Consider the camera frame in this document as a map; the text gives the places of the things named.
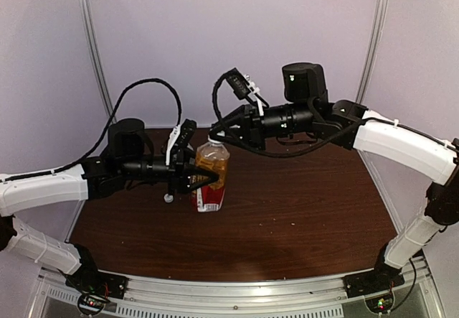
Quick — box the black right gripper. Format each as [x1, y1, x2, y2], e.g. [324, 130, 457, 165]
[208, 100, 315, 152]

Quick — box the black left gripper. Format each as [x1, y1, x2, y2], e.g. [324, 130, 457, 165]
[119, 146, 219, 195]

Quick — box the amber tea bottle red label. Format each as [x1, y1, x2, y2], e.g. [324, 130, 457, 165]
[191, 137, 230, 213]

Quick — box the white tea bottle cap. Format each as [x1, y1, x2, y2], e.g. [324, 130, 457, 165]
[208, 138, 222, 144]

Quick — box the white water bottle cap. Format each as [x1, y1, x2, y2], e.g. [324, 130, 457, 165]
[164, 194, 174, 203]

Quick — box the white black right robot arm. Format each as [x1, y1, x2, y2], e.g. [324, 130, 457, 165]
[209, 62, 458, 291]

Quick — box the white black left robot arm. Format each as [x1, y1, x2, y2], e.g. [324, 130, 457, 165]
[1, 118, 219, 292]

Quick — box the left circuit board with leds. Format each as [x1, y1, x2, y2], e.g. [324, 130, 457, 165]
[77, 294, 108, 315]

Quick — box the circuit board with leds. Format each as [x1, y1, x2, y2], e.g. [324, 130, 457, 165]
[77, 294, 108, 315]
[364, 293, 394, 314]

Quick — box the right circuit board with leds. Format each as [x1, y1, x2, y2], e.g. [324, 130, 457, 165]
[364, 293, 394, 314]

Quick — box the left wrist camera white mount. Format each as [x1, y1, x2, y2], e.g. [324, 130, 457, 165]
[166, 118, 197, 165]

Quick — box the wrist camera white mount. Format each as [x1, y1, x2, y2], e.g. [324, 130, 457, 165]
[166, 118, 197, 165]
[225, 68, 269, 116]

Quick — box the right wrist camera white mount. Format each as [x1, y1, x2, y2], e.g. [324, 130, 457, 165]
[225, 68, 269, 116]

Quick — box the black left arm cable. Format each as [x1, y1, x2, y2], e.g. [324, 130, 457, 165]
[0, 78, 183, 182]

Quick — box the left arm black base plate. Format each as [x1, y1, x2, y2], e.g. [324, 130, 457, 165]
[62, 268, 128, 299]

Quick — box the left aluminium corner post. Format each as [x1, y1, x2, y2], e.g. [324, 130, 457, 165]
[79, 0, 114, 117]

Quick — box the aluminium corner post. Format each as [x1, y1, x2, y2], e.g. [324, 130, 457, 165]
[355, 0, 389, 104]
[79, 0, 114, 117]

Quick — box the right aluminium corner post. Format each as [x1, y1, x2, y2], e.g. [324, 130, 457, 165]
[355, 0, 389, 104]

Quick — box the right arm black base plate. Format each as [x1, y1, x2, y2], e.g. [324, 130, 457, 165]
[343, 269, 405, 299]

